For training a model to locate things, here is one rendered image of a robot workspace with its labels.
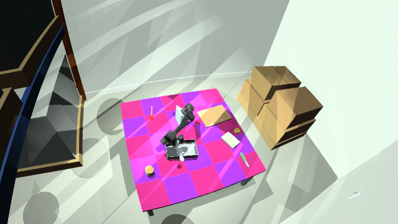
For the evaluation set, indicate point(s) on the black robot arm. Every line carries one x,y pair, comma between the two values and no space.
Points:
187,111

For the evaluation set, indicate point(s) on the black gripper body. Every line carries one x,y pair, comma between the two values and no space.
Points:
179,137

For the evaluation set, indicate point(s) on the light wooden board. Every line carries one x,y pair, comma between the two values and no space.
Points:
214,115

